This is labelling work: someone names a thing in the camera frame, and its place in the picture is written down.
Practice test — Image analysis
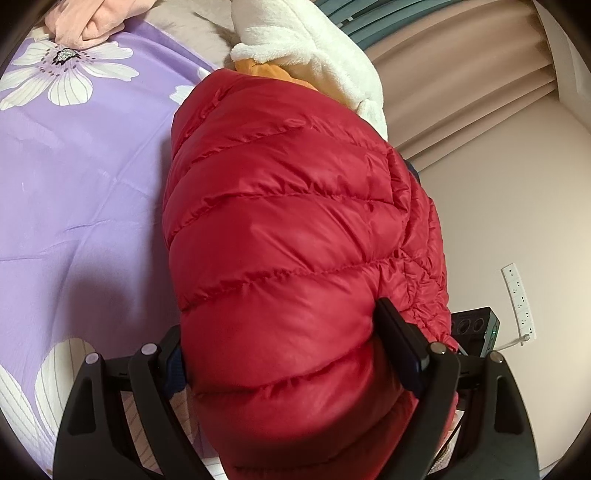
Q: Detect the beige bed cover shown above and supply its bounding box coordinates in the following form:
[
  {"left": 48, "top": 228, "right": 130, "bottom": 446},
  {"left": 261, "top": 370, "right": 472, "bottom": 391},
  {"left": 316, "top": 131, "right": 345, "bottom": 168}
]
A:
[{"left": 151, "top": 0, "right": 237, "bottom": 71}]

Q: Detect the pink garment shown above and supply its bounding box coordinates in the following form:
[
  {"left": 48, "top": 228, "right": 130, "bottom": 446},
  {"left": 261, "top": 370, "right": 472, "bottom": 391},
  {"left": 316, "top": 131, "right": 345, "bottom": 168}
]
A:
[{"left": 44, "top": 0, "right": 161, "bottom": 50}]

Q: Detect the red quilted down jacket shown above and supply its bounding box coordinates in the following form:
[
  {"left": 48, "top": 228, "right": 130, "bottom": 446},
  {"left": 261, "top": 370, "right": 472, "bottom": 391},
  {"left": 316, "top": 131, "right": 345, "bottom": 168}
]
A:
[{"left": 161, "top": 69, "right": 461, "bottom": 480}]

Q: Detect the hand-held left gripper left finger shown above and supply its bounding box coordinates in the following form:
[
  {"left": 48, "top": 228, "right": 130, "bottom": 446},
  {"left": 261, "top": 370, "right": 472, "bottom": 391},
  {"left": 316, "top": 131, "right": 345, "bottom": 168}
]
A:
[{"left": 52, "top": 324, "right": 219, "bottom": 480}]

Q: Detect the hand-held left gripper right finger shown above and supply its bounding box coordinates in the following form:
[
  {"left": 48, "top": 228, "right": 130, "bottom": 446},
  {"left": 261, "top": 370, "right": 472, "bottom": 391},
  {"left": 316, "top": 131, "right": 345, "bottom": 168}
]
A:
[{"left": 368, "top": 298, "right": 540, "bottom": 480}]

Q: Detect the beige curtain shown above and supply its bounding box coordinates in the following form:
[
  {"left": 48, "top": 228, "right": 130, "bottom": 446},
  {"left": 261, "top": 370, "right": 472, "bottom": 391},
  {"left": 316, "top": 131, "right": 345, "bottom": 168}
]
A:
[{"left": 365, "top": 0, "right": 583, "bottom": 158}]

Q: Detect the white power strip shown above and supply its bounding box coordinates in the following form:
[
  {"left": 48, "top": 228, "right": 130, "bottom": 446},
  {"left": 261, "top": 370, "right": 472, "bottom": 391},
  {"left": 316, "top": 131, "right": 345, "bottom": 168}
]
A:
[{"left": 501, "top": 263, "right": 537, "bottom": 341}]

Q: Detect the purple floral bed sheet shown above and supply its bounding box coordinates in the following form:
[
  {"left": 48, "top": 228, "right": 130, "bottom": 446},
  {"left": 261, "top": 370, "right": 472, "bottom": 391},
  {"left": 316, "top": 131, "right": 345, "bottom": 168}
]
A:
[{"left": 0, "top": 21, "right": 234, "bottom": 480}]

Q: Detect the teal slatted panel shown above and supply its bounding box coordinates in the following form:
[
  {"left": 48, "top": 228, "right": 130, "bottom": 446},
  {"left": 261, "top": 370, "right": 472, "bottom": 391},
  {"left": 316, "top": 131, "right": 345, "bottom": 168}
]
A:
[{"left": 314, "top": 0, "right": 417, "bottom": 48}]

